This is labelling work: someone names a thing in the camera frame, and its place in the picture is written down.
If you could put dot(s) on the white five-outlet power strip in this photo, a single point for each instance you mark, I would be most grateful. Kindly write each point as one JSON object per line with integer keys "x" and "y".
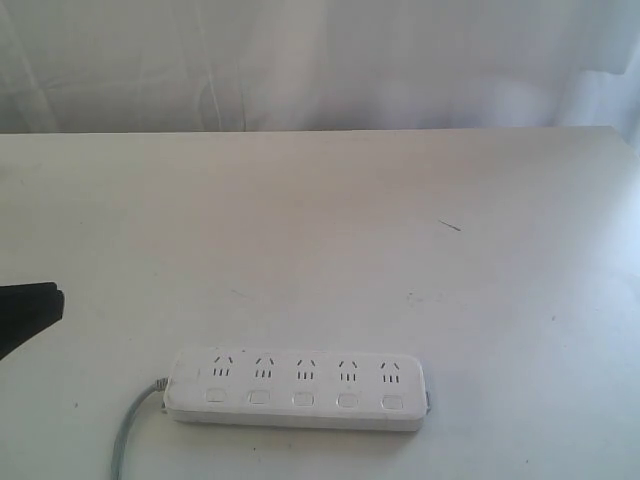
{"x": 297, "y": 389}

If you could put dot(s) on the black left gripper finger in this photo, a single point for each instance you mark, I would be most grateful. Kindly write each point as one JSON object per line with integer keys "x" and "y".
{"x": 26, "y": 310}

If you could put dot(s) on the white backdrop curtain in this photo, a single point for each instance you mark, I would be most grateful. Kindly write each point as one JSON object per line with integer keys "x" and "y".
{"x": 169, "y": 66}

